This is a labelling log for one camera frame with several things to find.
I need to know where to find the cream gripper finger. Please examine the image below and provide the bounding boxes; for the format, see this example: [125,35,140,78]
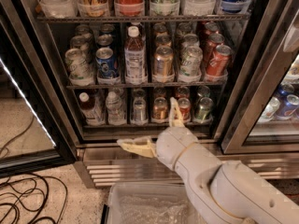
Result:
[117,136,157,158]
[169,97,184,127]

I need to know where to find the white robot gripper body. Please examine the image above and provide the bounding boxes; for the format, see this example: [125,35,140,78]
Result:
[154,126,200,172]

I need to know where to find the orange soda can front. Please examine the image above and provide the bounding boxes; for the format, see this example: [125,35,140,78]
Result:
[153,46,174,82]

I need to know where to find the orange soda can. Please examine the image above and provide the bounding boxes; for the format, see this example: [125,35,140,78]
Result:
[152,23,168,36]
[153,46,174,82]
[155,35,172,47]

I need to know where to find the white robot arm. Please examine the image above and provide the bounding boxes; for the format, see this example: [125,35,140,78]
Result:
[118,99,299,224]

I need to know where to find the red can bottom shelf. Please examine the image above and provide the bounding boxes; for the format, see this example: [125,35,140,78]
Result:
[178,98,191,122]

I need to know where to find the orange can bottom shelf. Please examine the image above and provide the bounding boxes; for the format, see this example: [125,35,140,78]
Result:
[152,97,168,121]

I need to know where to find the green can bottom shelf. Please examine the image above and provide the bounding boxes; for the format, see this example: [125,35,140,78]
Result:
[194,97,214,122]

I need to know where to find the silver can bottom shelf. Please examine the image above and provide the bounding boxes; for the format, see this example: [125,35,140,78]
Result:
[132,98,148,125]

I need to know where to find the water bottle bottom shelf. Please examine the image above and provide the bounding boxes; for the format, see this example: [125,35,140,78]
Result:
[106,91,125,125]

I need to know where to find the tea bottle bottom shelf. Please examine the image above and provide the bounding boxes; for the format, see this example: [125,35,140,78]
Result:
[78,92,104,126]

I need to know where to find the white green can right front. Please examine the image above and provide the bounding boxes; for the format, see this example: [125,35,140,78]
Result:
[179,46,203,77]

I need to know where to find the white green can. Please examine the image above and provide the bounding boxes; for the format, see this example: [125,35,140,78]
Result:
[179,46,203,77]
[65,49,94,86]

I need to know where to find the red soda can front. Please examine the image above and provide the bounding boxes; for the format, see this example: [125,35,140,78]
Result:
[206,45,232,77]

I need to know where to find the red soda can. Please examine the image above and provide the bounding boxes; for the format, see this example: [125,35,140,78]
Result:
[206,45,232,77]
[203,34,224,63]

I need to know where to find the brown tea bottle middle shelf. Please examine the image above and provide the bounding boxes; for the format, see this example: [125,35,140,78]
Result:
[124,26,146,84]

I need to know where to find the stainless steel fridge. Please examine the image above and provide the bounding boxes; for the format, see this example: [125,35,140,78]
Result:
[11,0,299,188]

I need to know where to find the orange soda can back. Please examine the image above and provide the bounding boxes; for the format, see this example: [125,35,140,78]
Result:
[152,23,168,36]

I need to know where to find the blue soda can front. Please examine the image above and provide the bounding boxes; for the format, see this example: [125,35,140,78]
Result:
[95,47,119,79]

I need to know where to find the white green can front left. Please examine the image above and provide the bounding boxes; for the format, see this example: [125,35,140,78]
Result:
[65,49,94,86]

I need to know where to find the open fridge glass door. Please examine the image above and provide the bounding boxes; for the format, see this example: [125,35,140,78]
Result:
[0,7,76,178]

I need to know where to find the clear plastic bin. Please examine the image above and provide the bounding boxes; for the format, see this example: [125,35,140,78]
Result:
[105,182,206,224]

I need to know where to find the black floor cables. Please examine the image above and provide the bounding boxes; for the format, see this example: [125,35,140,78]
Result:
[0,115,69,224]

